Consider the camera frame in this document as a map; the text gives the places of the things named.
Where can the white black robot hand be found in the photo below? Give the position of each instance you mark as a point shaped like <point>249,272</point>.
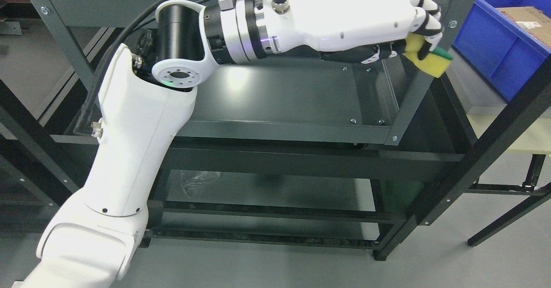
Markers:
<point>341,25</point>

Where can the cardboard box in bin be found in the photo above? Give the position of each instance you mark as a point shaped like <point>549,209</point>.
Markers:
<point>531,20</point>

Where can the dark metal shelf rack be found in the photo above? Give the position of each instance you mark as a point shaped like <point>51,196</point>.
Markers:
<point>252,86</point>

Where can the black outer shelf frame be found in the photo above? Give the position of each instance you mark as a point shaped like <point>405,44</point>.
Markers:
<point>446,175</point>

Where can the green yellow sponge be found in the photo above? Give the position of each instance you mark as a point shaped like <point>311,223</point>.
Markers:
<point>435,63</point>

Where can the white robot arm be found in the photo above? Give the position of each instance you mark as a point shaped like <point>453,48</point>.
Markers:
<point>92,239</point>

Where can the blue plastic bin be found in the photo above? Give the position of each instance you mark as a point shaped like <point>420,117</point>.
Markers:
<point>500,49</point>

